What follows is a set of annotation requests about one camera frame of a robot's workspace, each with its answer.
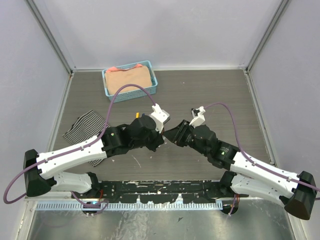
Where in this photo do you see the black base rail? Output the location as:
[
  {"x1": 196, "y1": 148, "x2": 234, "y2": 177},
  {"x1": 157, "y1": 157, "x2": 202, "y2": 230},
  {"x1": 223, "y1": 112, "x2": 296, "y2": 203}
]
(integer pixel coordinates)
[{"x1": 75, "y1": 180, "x2": 234, "y2": 204}]

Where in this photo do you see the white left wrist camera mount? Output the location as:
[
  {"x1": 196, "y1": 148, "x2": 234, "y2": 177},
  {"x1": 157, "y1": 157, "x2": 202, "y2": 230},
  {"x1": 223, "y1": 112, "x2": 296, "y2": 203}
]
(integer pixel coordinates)
[{"x1": 150, "y1": 103, "x2": 170, "y2": 133}]

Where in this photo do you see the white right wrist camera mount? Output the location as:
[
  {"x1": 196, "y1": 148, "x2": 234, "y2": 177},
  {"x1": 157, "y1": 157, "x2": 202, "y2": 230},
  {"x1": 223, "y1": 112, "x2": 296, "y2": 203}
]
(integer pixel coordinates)
[{"x1": 189, "y1": 106, "x2": 206, "y2": 128}]

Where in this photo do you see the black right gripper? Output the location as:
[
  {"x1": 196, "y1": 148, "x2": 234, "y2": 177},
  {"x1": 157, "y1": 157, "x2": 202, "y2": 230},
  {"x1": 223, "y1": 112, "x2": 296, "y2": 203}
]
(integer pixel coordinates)
[{"x1": 163, "y1": 119, "x2": 210, "y2": 157}]

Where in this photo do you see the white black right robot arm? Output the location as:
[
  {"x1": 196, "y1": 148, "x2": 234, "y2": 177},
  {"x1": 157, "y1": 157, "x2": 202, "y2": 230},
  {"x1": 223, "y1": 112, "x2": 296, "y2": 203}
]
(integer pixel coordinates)
[{"x1": 164, "y1": 120, "x2": 317, "y2": 220}]

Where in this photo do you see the slotted cable duct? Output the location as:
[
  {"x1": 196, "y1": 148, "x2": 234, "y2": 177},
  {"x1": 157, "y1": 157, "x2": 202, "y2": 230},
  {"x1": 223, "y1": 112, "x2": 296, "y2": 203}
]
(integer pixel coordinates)
[{"x1": 35, "y1": 200, "x2": 223, "y2": 211}]

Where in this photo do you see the black white striped cloth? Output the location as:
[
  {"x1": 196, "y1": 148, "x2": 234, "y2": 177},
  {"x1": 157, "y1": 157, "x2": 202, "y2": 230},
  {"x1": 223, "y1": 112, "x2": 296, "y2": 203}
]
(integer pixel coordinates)
[{"x1": 62, "y1": 109, "x2": 110, "y2": 168}]

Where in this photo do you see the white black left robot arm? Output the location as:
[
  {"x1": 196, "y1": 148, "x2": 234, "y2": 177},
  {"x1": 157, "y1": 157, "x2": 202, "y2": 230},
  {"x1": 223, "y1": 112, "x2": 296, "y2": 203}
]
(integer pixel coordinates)
[{"x1": 23, "y1": 115, "x2": 164, "y2": 199}]

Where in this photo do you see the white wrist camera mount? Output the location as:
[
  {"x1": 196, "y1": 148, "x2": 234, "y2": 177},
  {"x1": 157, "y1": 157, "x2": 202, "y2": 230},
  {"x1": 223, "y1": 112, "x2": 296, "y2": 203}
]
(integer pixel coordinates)
[
  {"x1": 189, "y1": 106, "x2": 206, "y2": 128},
  {"x1": 150, "y1": 103, "x2": 170, "y2": 133}
]

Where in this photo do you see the peach folded cloth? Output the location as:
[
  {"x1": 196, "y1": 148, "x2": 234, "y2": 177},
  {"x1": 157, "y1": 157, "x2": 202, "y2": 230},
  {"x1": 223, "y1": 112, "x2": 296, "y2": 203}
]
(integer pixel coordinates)
[{"x1": 104, "y1": 63, "x2": 153, "y2": 95}]

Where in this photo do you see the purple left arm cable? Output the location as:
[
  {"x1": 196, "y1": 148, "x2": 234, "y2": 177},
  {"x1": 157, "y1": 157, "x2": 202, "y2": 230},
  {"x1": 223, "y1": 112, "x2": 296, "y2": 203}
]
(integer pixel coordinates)
[{"x1": 2, "y1": 84, "x2": 157, "y2": 215}]

